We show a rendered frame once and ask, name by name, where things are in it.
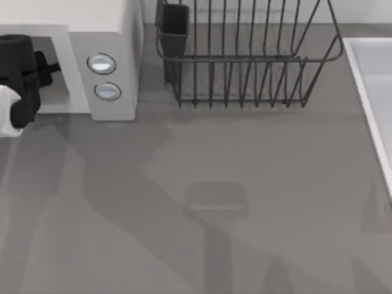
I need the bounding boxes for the round silver microwave knob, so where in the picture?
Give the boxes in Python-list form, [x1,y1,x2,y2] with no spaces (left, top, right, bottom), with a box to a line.
[86,52,117,75]
[94,81,123,102]

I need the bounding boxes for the pale microwave oven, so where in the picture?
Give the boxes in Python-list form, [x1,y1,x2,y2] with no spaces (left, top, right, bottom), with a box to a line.
[0,0,145,122]

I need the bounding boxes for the dark grey cutlery holder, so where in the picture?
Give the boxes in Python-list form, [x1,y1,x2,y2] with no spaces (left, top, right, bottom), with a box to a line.
[156,0,190,83]

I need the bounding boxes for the white sink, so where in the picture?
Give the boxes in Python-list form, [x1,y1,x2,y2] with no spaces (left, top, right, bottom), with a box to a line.
[342,37,392,205]

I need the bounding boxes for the dark wire dish rack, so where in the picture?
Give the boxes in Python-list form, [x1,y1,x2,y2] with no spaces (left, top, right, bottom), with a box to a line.
[155,0,344,109]

